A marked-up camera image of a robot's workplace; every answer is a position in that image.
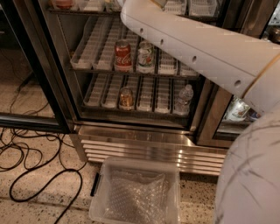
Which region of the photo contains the clear water bottle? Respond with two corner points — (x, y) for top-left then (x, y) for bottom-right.
(173, 84), (193, 116)

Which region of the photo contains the bubble wrap sheet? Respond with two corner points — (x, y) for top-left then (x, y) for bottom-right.
(104, 171), (168, 224)

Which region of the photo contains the white can behind glass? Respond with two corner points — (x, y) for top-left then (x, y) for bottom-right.
(225, 96), (249, 122)

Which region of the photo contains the red cola can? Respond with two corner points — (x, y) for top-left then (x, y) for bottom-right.
(114, 39), (132, 72)

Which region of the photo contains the red can top shelf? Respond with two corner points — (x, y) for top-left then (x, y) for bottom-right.
(54, 0), (74, 10)

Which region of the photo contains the top shelf tray rack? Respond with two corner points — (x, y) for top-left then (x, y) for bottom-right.
(49, 0), (218, 17)

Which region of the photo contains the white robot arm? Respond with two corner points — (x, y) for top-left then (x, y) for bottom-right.
(117, 0), (280, 224)

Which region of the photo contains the clear plastic storage bin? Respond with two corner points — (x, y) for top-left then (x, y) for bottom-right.
(88, 157), (180, 224)

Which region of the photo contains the closed right fridge door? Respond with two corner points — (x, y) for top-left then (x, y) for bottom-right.
(196, 0), (279, 148)

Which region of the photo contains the open glass fridge door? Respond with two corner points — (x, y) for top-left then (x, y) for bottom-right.
(0, 0), (73, 134)

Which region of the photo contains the stainless steel fridge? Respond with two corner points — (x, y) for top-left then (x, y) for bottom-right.
(11, 0), (280, 178)

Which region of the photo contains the shelf tray rack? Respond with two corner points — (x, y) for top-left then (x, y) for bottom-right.
(70, 17), (199, 77)
(49, 0), (218, 17)
(83, 74), (188, 116)

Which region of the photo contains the black floor cable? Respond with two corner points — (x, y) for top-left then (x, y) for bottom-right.
(0, 49), (88, 224)

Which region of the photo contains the middle shelf tray rack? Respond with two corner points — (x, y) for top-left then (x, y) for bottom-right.
(70, 17), (199, 77)

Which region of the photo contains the white green soda can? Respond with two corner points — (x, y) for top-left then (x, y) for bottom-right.
(136, 40), (155, 74)

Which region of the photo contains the bottom shelf tray rack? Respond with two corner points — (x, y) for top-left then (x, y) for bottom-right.
(83, 74), (188, 116)

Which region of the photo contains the gold brown can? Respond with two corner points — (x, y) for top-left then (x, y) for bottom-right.
(119, 87), (134, 110)

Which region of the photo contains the blue pepsi can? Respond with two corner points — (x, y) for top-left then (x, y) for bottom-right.
(248, 109), (261, 121)

